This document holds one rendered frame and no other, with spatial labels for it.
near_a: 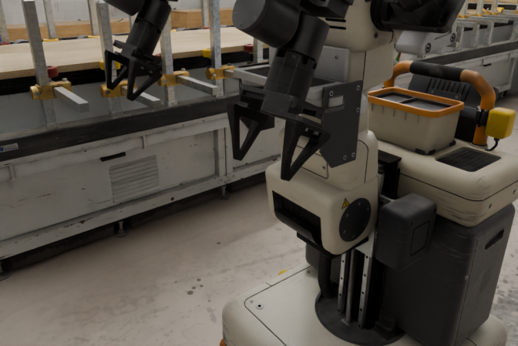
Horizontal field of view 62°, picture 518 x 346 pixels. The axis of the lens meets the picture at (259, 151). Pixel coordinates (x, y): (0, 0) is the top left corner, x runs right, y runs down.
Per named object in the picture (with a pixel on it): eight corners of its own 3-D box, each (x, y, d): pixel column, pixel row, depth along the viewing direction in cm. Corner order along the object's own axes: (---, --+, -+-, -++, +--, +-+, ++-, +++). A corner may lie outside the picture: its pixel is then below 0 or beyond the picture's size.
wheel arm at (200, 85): (220, 96, 169) (219, 85, 167) (212, 97, 167) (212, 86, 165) (167, 78, 200) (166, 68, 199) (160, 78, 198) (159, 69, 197)
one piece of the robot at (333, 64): (284, 122, 107) (285, 34, 99) (372, 156, 87) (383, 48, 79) (230, 136, 98) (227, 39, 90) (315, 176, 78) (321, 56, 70)
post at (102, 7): (122, 122, 178) (107, 0, 160) (114, 124, 176) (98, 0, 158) (119, 121, 181) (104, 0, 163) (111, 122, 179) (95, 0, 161)
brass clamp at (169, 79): (190, 82, 191) (190, 72, 189) (163, 87, 183) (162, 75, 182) (183, 80, 196) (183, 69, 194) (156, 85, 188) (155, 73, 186)
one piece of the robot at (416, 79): (378, 138, 141) (404, 72, 139) (486, 173, 115) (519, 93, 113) (359, 130, 133) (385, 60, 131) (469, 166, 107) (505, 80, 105)
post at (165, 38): (176, 118, 194) (168, 5, 176) (169, 119, 192) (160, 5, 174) (173, 116, 196) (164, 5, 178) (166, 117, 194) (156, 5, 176)
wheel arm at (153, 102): (162, 109, 155) (161, 98, 153) (153, 111, 153) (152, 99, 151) (115, 88, 186) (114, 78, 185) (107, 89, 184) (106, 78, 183)
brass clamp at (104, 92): (137, 93, 177) (136, 82, 175) (105, 99, 169) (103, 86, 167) (131, 91, 182) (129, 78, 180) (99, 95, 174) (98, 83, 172)
